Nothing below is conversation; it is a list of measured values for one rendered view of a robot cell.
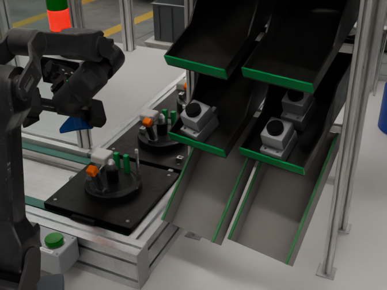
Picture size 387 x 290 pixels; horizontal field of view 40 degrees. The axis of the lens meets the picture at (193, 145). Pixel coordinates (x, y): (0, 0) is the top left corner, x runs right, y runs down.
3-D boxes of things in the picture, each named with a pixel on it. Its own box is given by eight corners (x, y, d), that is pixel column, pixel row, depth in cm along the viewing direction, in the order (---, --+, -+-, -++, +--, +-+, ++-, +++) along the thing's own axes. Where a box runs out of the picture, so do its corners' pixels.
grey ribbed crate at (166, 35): (248, 54, 302) (249, 14, 290) (152, 40, 325) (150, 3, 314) (271, 31, 335) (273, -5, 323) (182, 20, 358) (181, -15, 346)
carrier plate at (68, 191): (131, 236, 117) (130, 228, 116) (44, 209, 126) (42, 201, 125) (179, 179, 136) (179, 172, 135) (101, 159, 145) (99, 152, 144)
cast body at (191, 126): (200, 147, 103) (190, 123, 97) (183, 138, 105) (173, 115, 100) (226, 117, 106) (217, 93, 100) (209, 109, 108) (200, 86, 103)
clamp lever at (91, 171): (102, 193, 124) (92, 172, 118) (94, 190, 124) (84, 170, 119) (109, 180, 126) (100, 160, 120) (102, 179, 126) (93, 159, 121)
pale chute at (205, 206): (221, 245, 108) (212, 243, 105) (170, 223, 115) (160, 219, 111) (272, 122, 112) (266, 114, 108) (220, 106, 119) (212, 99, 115)
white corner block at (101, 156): (105, 171, 140) (104, 159, 138) (91, 168, 141) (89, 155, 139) (115, 163, 143) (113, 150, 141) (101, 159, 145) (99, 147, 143)
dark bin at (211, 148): (226, 159, 100) (217, 134, 94) (170, 140, 106) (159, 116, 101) (291, 57, 111) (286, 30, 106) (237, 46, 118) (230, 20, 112)
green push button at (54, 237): (56, 253, 113) (55, 245, 112) (41, 248, 114) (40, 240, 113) (68, 241, 116) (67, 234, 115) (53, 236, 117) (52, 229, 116)
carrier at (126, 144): (182, 176, 137) (181, 134, 131) (103, 157, 146) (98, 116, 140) (218, 134, 156) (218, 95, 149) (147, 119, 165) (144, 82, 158)
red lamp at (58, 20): (62, 33, 126) (59, 12, 124) (45, 30, 128) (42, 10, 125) (75, 26, 130) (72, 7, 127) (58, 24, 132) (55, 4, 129)
